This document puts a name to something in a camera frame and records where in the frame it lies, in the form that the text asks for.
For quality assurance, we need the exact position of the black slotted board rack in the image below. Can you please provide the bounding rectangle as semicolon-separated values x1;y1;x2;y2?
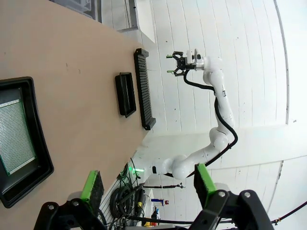
133;48;156;131

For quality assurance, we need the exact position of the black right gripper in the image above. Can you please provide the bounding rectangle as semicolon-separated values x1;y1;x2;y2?
166;51;196;77

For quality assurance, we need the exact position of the white spray bottle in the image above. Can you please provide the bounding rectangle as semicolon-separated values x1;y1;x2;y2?
150;197;171;207

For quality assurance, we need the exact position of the green perforated circuit board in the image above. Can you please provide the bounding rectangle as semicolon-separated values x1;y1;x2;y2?
0;87;38;177

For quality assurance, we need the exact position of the black stand pole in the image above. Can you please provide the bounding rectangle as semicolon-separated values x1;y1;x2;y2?
143;183;185;190

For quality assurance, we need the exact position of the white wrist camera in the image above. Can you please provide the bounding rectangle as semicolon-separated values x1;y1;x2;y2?
186;49;202;64

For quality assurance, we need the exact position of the white desk with grey frame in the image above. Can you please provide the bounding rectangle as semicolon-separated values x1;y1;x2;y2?
117;0;156;45

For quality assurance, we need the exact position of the black cable coil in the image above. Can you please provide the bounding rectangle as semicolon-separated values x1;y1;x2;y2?
110;183;146;222

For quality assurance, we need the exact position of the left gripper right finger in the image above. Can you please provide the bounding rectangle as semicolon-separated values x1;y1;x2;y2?
189;163;275;230

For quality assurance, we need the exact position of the green cable bundle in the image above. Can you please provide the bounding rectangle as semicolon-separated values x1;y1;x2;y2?
117;162;135;190

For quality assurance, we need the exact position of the black ESD tray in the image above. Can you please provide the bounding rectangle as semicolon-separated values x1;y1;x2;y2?
0;76;55;208
115;71;137;118

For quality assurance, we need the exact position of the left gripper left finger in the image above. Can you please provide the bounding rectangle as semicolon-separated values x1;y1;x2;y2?
33;170;107;230

